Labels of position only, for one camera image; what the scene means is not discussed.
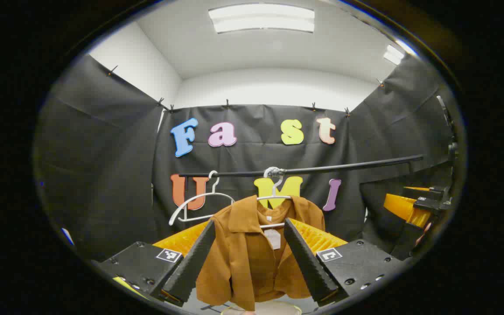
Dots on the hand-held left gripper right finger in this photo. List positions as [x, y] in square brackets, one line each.
[309, 262]

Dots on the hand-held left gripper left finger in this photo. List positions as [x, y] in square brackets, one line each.
[190, 266]

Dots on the brown shirt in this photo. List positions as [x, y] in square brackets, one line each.
[243, 262]

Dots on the black backdrop cloth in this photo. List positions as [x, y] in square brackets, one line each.
[103, 175]

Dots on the small ceiling light panel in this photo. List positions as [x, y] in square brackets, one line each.
[393, 54]

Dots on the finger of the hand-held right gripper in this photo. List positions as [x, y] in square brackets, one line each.
[429, 193]
[403, 208]

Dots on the white clothes hanger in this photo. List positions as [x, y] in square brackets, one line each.
[199, 194]
[274, 197]

